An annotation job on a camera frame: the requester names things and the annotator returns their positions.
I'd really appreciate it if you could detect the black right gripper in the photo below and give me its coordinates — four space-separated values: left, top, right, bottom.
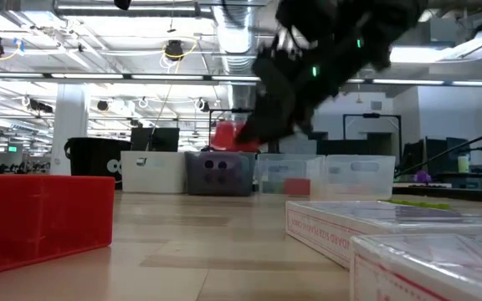
234 0 392 144

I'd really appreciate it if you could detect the small red toy block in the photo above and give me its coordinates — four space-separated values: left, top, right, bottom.
210 120 264 153

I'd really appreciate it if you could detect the small red studded brick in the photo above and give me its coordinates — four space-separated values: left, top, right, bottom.
284 177 311 196

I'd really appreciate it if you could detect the large red toy block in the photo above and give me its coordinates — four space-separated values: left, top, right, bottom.
0 173 116 279

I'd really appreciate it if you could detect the clear plastic bin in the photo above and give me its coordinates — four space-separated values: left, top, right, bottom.
324 154 397 200
256 153 326 197

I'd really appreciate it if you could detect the smoky grey plastic bin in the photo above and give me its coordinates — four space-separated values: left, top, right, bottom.
184 150 257 196

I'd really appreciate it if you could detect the pink-backed playing card deck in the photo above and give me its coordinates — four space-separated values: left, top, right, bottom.
285 199 482 270

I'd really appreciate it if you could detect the black monitor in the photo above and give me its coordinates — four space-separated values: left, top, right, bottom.
130 126 181 153

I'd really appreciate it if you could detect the white column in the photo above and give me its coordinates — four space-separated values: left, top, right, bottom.
50 83 90 176

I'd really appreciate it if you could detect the white plastic bin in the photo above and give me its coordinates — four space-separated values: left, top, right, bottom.
120 150 190 194

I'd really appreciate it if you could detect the dark desk monitor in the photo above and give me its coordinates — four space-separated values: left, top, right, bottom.
403 136 472 172

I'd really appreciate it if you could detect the black bucket with face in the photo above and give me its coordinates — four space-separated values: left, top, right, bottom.
64 136 133 190

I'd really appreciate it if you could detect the lime green studded plate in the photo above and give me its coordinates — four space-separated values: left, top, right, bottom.
382 198 454 211

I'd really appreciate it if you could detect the red-backed playing card deck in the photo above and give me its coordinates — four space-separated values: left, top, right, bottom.
348 232 482 301

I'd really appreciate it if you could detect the silver round air duct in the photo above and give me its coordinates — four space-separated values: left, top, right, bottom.
211 0 267 110

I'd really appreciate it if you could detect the black aluminium table frame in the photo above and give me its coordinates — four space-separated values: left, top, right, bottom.
391 120 482 205

